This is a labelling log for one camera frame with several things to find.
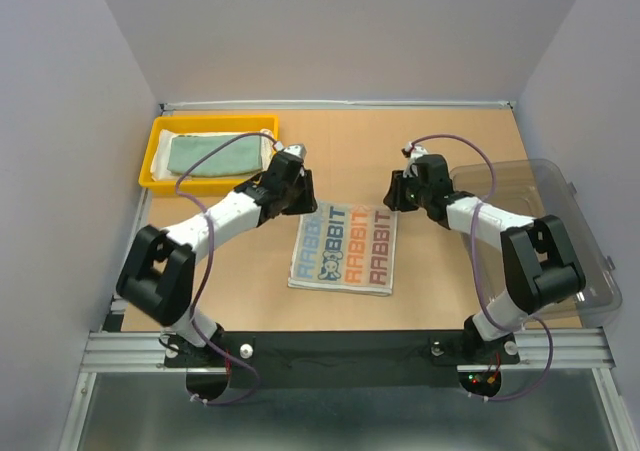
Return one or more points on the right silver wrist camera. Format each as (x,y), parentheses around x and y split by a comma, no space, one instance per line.
(412,152)

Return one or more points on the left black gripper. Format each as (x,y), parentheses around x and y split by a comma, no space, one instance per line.
(308,202)

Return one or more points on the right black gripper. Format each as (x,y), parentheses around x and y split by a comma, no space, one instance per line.
(394,197)

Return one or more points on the orange and green printed towel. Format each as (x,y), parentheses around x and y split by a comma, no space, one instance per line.
(345,248)

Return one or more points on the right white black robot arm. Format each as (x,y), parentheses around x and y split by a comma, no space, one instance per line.
(540,264)

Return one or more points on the yellow plastic tray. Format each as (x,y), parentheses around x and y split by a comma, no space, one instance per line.
(201,124)

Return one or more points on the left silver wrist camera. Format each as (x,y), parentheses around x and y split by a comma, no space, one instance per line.
(298,150)

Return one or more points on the white terry towel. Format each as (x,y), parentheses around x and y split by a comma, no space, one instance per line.
(158,165)

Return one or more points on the light teal towel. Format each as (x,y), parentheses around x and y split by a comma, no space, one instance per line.
(215,153)

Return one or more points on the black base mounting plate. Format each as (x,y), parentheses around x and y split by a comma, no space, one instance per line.
(345,359)

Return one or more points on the aluminium frame rail front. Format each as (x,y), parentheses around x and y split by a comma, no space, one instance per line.
(533,349)

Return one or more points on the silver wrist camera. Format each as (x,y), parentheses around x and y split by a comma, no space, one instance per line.
(412,152)
(298,150)

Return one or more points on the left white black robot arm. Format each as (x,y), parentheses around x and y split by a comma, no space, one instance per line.
(157,277)

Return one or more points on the aluminium rail back edge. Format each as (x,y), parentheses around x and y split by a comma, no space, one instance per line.
(329,104)

